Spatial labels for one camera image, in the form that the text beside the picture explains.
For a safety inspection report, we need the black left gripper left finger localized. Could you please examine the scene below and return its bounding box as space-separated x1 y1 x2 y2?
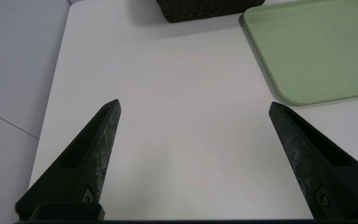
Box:
15 99 122 221

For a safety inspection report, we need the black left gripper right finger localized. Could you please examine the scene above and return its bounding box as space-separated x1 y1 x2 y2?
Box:
268 102 358 221

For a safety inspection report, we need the dark brown wicker basket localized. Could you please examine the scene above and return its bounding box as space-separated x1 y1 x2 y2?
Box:
156 0 266 23

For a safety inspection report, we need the light green plastic tray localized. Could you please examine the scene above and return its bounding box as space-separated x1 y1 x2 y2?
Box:
243 0 358 106

